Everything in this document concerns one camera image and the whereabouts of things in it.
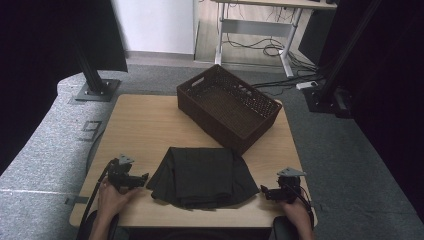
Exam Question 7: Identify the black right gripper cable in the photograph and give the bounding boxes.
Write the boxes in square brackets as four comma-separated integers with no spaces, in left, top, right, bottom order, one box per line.
[291,183,316,231]

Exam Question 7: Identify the black metal stand with plate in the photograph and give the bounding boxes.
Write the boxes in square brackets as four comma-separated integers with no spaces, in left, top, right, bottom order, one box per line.
[70,41,122,103]

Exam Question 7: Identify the black panel under desk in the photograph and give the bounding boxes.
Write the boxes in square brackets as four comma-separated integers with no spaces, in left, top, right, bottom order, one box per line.
[297,9,330,67]

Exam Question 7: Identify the grey tape strip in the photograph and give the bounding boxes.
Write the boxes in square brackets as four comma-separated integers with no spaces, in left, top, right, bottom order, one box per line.
[64,195,90,206]

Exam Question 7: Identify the white partition panel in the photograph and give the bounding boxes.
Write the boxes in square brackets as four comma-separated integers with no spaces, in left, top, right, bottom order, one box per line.
[111,0,200,56]

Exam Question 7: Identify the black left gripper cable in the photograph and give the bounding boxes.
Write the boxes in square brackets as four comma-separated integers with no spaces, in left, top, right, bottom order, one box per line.
[75,159,117,240]

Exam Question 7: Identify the black floor cables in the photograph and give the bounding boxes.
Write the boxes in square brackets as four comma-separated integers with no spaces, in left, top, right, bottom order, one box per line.
[221,36,325,98]

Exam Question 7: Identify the white-legged desk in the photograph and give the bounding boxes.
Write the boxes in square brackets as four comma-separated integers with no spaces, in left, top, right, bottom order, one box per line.
[212,0,338,79]

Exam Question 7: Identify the dark cloth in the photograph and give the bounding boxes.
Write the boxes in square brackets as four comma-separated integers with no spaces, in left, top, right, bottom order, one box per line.
[145,146,261,210]

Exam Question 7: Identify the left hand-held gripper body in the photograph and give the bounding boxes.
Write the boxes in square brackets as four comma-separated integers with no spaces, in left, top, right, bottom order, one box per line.
[107,153,136,192]

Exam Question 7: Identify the brown woven basket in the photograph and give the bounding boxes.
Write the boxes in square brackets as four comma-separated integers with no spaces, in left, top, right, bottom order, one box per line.
[176,64,283,157]

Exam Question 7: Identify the black metal stand with block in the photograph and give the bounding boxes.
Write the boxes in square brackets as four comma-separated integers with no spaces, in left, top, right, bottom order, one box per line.
[301,0,384,120]

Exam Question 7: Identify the white power strip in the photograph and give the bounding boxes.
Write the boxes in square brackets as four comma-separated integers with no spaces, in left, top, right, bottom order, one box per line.
[295,80,319,91]

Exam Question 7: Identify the person's left hand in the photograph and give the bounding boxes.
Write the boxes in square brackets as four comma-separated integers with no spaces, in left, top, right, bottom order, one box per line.
[97,175,142,219]

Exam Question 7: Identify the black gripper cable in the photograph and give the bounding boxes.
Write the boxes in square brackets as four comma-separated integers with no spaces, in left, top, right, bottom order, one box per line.
[75,159,117,240]
[291,183,316,231]

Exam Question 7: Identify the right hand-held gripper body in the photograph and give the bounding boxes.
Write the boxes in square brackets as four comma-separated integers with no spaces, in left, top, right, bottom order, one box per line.
[276,167,308,205]

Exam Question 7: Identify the person's right hand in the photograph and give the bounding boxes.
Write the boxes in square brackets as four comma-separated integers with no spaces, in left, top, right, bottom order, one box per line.
[280,197,313,229]

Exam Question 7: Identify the black curtain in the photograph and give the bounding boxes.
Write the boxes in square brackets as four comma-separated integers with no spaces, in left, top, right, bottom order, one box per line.
[0,0,129,175]
[318,0,424,225]

